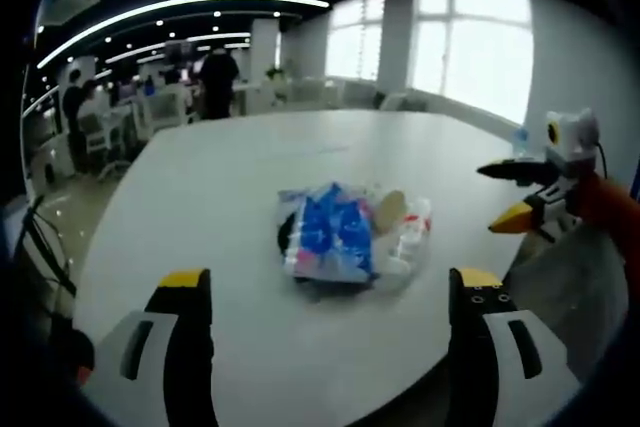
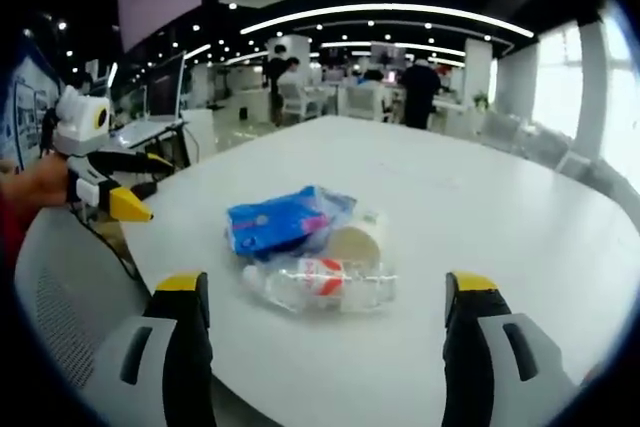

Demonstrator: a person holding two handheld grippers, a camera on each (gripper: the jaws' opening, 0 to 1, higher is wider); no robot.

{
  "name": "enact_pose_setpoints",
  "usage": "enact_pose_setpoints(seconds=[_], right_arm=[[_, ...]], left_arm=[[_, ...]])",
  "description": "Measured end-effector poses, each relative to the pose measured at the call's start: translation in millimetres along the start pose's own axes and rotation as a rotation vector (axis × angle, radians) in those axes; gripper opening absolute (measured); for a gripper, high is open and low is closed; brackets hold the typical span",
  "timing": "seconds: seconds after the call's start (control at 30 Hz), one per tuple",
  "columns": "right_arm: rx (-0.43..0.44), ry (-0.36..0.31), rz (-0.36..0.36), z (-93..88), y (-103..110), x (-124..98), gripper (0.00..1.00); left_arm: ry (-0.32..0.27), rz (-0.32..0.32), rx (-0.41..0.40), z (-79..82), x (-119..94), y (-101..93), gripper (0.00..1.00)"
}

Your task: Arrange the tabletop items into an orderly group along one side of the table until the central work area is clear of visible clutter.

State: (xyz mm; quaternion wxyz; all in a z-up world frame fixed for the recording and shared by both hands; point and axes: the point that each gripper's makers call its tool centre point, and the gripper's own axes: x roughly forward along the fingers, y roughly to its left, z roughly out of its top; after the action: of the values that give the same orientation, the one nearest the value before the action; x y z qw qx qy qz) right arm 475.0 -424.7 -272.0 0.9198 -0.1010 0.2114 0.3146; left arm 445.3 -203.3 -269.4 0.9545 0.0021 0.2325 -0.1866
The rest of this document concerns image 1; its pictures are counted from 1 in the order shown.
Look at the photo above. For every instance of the green potted plant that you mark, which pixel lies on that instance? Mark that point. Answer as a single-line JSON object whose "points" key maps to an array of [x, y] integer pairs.
{"points": [[277, 72]]}

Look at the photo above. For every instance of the long ceiling light strip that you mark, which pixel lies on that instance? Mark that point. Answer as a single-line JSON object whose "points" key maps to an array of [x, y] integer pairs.
{"points": [[175, 14]]}

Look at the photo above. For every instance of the clear water bottle blue label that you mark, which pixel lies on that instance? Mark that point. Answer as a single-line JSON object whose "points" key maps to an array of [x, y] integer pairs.
{"points": [[520, 139]]}

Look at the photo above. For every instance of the clear bag with round biscuit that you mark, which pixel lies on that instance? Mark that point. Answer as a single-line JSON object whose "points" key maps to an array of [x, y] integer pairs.
{"points": [[402, 227]]}

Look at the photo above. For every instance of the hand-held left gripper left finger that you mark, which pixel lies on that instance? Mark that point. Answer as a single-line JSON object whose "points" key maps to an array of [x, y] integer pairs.
{"points": [[150, 347]]}

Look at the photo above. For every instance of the blue patterned plastic packet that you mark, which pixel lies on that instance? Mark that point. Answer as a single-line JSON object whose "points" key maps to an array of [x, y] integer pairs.
{"points": [[332, 234]]}

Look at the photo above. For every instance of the white office chair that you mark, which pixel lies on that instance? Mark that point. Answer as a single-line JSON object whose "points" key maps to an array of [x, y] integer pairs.
{"points": [[165, 107]]}

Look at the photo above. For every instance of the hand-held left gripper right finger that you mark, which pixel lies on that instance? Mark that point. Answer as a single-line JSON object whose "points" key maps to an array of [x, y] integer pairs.
{"points": [[500, 347]]}

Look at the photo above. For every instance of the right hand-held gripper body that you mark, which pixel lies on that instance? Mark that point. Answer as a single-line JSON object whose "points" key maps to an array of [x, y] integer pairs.
{"points": [[570, 157]]}

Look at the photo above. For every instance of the window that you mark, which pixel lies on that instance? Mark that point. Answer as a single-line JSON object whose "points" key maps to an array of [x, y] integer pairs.
{"points": [[472, 47], [356, 37]]}

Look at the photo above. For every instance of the white table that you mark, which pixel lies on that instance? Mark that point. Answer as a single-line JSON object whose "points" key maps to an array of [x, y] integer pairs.
{"points": [[240, 187]]}

